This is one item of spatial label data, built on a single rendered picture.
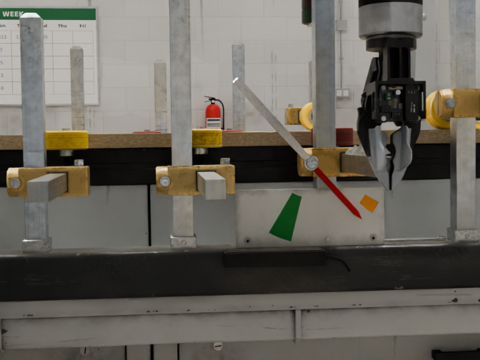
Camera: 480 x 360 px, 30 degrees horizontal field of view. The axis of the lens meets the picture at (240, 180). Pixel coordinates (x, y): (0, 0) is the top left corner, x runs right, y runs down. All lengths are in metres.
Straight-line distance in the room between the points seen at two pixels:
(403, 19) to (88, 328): 0.76
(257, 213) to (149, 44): 7.27
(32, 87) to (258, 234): 0.46
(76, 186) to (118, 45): 7.25
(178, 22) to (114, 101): 7.19
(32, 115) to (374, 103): 0.59
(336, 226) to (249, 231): 0.15
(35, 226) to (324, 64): 0.57
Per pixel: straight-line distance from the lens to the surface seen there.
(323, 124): 1.56
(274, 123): 1.50
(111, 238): 1.77
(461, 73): 1.63
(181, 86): 1.54
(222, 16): 8.86
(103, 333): 1.60
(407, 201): 1.83
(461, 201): 1.63
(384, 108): 1.24
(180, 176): 1.53
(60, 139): 1.66
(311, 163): 1.53
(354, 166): 1.46
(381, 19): 1.26
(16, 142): 1.75
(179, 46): 1.54
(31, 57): 1.56
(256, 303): 1.59
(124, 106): 8.73
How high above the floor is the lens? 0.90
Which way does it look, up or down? 3 degrees down
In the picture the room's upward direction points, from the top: 1 degrees counter-clockwise
